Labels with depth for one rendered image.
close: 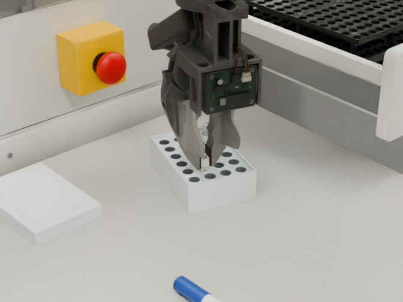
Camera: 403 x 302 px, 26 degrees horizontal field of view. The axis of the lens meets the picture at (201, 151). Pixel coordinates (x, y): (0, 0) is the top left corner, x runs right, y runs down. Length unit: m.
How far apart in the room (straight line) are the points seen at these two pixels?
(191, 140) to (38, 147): 0.25
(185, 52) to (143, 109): 0.31
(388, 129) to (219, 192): 0.20
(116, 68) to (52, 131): 0.13
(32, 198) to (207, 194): 0.20
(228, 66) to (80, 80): 0.25
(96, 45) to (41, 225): 0.24
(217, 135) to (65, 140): 0.24
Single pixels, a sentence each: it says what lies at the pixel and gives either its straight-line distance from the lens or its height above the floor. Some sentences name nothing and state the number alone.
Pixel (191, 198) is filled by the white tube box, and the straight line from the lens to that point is 0.97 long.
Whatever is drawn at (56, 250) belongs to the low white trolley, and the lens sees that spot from 0.93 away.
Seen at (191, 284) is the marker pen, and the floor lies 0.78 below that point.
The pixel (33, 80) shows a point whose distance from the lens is 1.08.
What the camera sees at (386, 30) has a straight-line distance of 1.12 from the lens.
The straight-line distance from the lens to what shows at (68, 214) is 0.96.
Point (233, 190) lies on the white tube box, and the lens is 0.99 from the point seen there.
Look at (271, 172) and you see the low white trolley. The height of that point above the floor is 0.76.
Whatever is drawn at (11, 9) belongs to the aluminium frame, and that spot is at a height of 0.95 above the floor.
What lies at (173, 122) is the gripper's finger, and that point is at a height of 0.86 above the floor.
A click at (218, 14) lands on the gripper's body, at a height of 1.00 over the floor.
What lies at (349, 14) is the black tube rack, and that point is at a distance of 1.17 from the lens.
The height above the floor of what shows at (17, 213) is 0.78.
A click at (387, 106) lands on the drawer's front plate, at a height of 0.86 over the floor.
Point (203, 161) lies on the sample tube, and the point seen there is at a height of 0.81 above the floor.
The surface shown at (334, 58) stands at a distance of 1.06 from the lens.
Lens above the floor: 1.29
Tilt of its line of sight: 29 degrees down
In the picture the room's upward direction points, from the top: straight up
